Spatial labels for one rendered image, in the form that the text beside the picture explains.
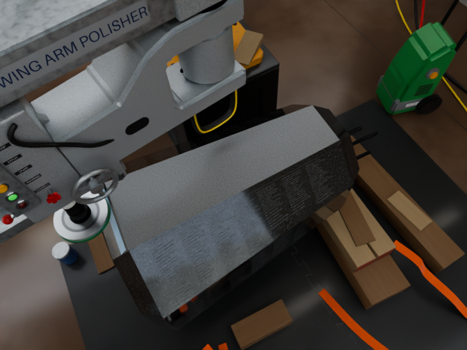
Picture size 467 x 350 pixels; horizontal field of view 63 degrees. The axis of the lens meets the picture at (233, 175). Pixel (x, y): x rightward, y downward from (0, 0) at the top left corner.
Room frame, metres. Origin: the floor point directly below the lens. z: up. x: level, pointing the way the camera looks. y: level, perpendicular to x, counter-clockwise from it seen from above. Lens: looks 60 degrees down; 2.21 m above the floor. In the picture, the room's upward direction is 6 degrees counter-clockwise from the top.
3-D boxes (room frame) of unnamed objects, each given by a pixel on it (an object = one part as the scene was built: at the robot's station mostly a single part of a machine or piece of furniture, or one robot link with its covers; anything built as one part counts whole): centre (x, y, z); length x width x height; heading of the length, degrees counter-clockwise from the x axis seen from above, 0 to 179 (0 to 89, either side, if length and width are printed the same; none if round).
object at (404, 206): (0.83, -0.99, 0.13); 0.25 x 0.10 x 0.01; 31
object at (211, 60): (1.01, 0.05, 1.34); 0.19 x 0.19 x 0.20
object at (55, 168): (0.71, 0.54, 1.32); 0.36 x 0.22 x 0.45; 121
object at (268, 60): (1.66, 0.08, 0.37); 0.66 x 0.66 x 0.74; 23
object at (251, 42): (1.57, -0.14, 0.80); 0.20 x 0.10 x 0.05; 150
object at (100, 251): (0.83, 0.85, 0.02); 0.25 x 0.10 x 0.01; 23
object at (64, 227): (0.67, 0.61, 0.87); 0.21 x 0.21 x 0.01
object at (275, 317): (0.31, -0.06, 0.07); 0.30 x 0.12 x 0.12; 110
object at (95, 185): (0.63, 0.45, 1.20); 0.15 x 0.10 x 0.15; 121
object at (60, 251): (0.82, 1.04, 0.08); 0.10 x 0.10 x 0.13
